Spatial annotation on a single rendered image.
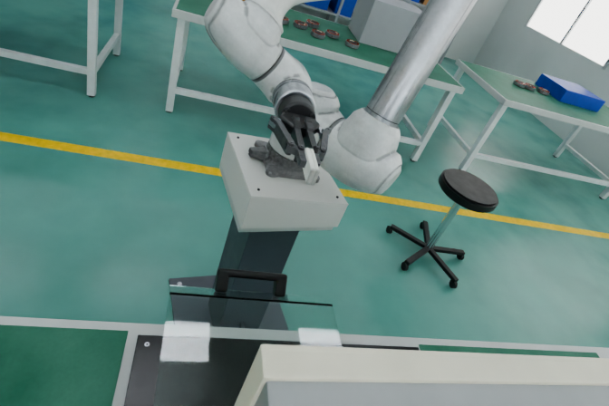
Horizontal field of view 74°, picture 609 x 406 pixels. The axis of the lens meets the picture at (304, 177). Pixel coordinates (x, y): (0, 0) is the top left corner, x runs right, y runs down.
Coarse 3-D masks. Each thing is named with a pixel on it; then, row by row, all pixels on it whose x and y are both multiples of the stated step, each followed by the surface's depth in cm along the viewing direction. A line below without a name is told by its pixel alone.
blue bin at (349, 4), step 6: (330, 0) 645; (336, 0) 616; (348, 0) 611; (354, 0) 612; (330, 6) 640; (336, 6) 613; (348, 6) 616; (336, 12) 618; (342, 12) 620; (348, 12) 621
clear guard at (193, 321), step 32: (192, 288) 61; (192, 320) 53; (224, 320) 54; (256, 320) 56; (288, 320) 57; (320, 320) 59; (192, 352) 49; (224, 352) 51; (256, 352) 52; (160, 384) 45; (192, 384) 46; (224, 384) 47
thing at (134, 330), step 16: (0, 320) 76; (16, 320) 77; (32, 320) 77; (48, 320) 78; (64, 320) 79; (80, 320) 80; (128, 336) 81; (352, 336) 97; (368, 336) 99; (384, 336) 100; (128, 352) 78; (592, 352) 119; (608, 352) 121; (128, 368) 76
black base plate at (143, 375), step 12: (144, 336) 79; (156, 336) 80; (144, 348) 78; (156, 348) 78; (372, 348) 94; (384, 348) 95; (396, 348) 96; (408, 348) 97; (144, 360) 76; (156, 360) 77; (132, 372) 73; (144, 372) 74; (156, 372) 75; (132, 384) 72; (144, 384) 72; (132, 396) 70; (144, 396) 71
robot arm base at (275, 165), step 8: (256, 144) 129; (264, 144) 129; (256, 152) 122; (264, 152) 122; (272, 152) 122; (264, 160) 123; (272, 160) 122; (280, 160) 121; (288, 160) 120; (272, 168) 120; (280, 168) 121; (288, 168) 121; (296, 168) 122; (272, 176) 119; (280, 176) 121; (288, 176) 122; (296, 176) 123
